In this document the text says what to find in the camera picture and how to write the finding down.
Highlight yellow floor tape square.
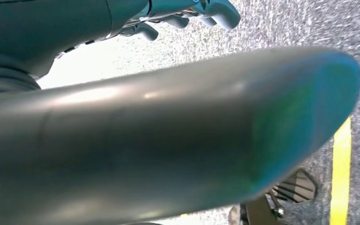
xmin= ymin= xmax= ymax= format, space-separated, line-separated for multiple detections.
xmin=330 ymin=116 xmax=352 ymax=225

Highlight black caster frame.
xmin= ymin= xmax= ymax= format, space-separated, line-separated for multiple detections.
xmin=228 ymin=168 xmax=318 ymax=225

